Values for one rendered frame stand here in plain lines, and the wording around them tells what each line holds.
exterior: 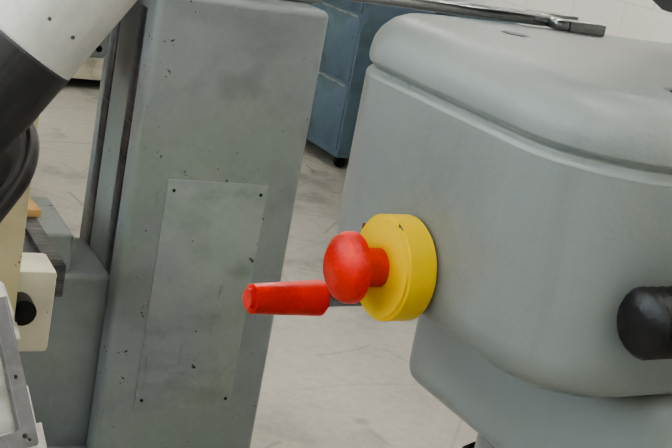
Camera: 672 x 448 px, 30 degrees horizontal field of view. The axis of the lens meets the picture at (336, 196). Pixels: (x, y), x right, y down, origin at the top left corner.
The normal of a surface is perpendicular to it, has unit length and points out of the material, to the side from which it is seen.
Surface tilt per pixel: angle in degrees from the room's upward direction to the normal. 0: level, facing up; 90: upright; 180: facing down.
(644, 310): 90
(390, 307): 90
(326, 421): 0
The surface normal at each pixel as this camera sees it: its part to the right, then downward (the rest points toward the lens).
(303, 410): 0.18, -0.95
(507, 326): -0.69, 0.07
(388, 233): -0.86, -0.03
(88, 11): 0.46, 0.40
